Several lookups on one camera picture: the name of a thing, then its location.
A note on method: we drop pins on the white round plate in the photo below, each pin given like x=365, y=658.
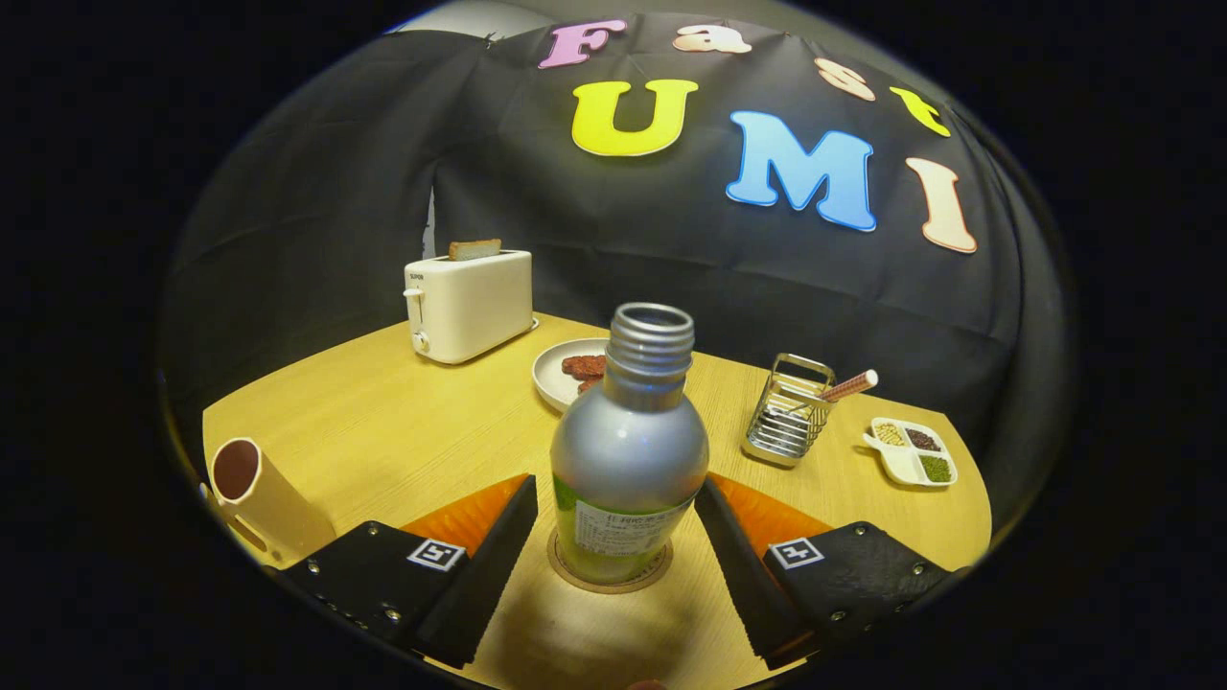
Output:
x=551, y=379

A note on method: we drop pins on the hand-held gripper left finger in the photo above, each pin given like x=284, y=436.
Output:
x=489, y=585

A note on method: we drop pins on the black backdrop cloth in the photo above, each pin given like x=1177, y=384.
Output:
x=671, y=259

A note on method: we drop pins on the white divided dish with grains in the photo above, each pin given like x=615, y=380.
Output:
x=911, y=452

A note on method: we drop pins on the wooden table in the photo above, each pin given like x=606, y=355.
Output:
x=403, y=431

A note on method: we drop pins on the round cork coaster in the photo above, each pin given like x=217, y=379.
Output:
x=661, y=573

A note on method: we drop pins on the silver bottle with green label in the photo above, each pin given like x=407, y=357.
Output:
x=628, y=460

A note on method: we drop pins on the toast slice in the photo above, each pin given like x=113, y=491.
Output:
x=474, y=249

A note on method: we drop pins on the white toaster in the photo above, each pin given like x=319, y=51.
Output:
x=474, y=307

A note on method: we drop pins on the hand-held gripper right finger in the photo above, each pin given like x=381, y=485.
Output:
x=743, y=585

